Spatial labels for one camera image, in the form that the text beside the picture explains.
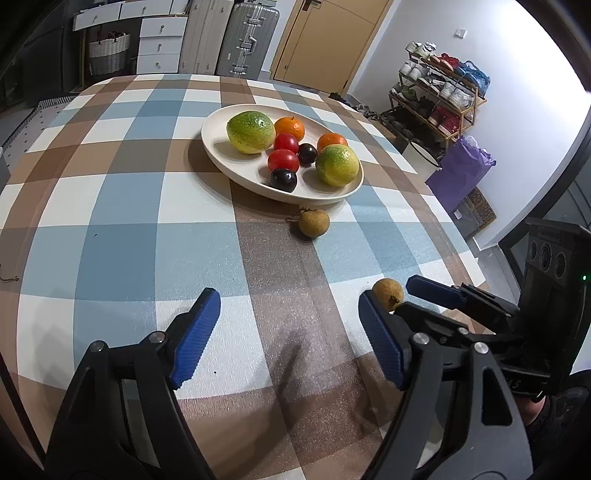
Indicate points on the cream trash bin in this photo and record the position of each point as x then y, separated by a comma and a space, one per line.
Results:
424, 153

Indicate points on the dark plum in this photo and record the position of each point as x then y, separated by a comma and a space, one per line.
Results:
283, 179
307, 154

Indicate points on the person's right hand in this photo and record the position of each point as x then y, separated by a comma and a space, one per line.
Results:
529, 410

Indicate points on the white drawer desk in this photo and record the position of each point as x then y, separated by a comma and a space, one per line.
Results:
156, 28

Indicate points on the cream round plate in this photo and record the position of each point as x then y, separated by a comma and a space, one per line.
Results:
251, 172

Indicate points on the checkered tablecloth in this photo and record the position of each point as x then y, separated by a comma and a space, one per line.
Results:
114, 220

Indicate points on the green yellow citrus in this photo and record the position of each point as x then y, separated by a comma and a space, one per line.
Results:
337, 165
251, 132

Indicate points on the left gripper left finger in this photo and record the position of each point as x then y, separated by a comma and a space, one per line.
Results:
120, 417

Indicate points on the silver grey suitcase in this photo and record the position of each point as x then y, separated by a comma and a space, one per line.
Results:
246, 40

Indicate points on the beige suitcase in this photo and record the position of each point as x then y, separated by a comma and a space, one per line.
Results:
206, 24

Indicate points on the wooden shoe rack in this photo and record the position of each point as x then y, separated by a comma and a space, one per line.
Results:
436, 98

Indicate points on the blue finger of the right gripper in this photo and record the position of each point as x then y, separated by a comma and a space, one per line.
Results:
443, 330
436, 290

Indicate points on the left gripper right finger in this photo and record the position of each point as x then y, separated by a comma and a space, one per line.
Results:
457, 418

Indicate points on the orange tangerine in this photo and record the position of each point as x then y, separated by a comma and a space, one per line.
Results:
290, 125
330, 138

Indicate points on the red tomato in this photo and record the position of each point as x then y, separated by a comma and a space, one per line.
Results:
286, 141
283, 159

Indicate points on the wooden door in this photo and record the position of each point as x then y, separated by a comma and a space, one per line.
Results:
321, 45

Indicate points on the woven laundry basket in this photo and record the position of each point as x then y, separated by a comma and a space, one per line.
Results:
109, 55

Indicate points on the purple bag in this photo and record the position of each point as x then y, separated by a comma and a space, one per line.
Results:
464, 165

